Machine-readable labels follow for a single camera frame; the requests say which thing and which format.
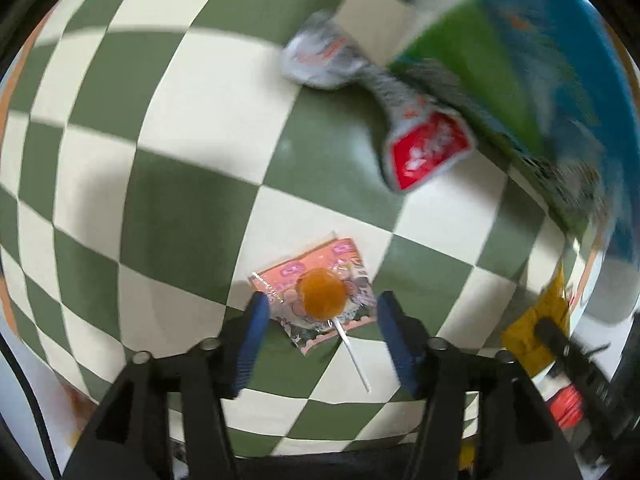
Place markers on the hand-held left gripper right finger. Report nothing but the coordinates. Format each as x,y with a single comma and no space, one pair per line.
395,340

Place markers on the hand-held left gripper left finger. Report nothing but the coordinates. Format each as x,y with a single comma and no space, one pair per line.
250,340

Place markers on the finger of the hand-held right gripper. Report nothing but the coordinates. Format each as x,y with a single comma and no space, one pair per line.
570,355

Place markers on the yellow snack packet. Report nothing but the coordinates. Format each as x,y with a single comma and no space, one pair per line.
530,340

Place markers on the orange lollipop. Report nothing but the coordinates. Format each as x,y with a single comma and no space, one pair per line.
320,297

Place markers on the printed cardboard box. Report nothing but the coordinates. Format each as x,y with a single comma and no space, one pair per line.
525,60

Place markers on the green white checkered tablecloth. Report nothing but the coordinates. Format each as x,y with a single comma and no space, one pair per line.
190,200

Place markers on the silver packet with red end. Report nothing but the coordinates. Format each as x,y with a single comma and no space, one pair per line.
425,150

